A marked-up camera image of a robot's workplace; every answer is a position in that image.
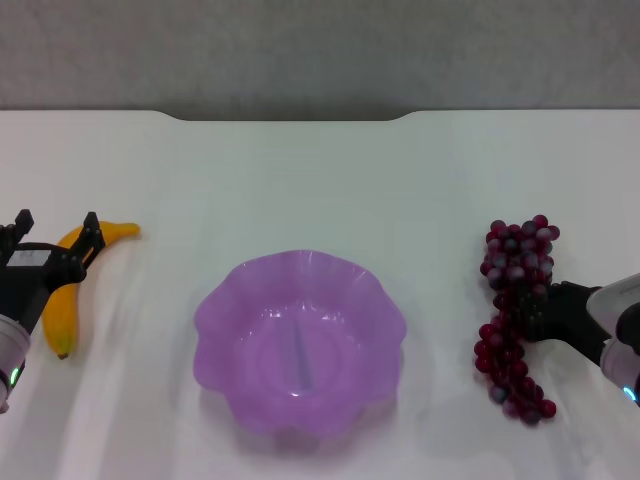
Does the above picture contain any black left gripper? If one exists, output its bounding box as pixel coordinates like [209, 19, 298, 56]
[0, 209, 107, 337]

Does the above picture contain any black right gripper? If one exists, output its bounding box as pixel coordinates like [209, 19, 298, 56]
[518, 281, 612, 369]

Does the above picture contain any dark red grape bunch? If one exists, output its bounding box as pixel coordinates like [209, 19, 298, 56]
[473, 214, 561, 427]

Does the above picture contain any yellow banana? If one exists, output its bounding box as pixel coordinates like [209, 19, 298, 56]
[41, 221, 142, 360]

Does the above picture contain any purple translucent scalloped bowl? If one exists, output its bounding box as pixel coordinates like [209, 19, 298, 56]
[192, 251, 408, 447]

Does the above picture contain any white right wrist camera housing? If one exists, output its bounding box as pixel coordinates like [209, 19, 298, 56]
[586, 272, 640, 332]

